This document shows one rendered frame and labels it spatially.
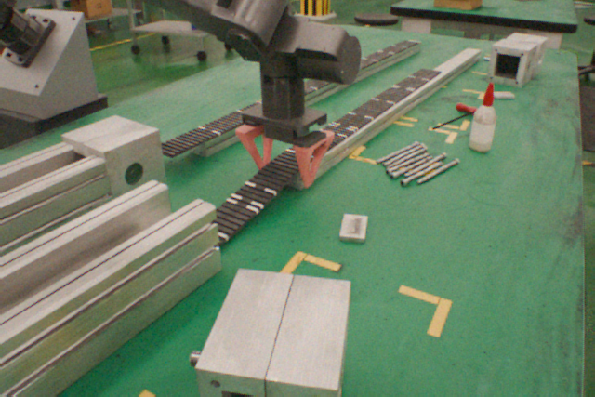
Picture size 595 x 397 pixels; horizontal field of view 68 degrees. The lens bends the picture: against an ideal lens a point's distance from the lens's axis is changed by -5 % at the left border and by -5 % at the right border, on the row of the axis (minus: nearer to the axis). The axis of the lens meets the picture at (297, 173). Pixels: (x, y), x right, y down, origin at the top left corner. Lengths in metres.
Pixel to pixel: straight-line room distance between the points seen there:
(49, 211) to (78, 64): 0.56
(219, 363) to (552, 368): 0.30
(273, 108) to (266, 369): 0.37
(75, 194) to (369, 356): 0.38
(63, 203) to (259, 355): 0.36
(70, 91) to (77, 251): 0.66
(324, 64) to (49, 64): 0.69
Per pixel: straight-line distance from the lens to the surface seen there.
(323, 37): 0.53
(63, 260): 0.48
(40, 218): 0.59
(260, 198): 0.61
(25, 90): 1.10
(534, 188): 0.76
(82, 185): 0.62
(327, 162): 0.73
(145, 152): 0.65
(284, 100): 0.59
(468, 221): 0.64
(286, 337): 0.32
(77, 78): 1.11
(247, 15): 0.52
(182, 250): 0.47
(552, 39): 2.58
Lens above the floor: 1.11
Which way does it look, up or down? 28 degrees down
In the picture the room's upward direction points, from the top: straight up
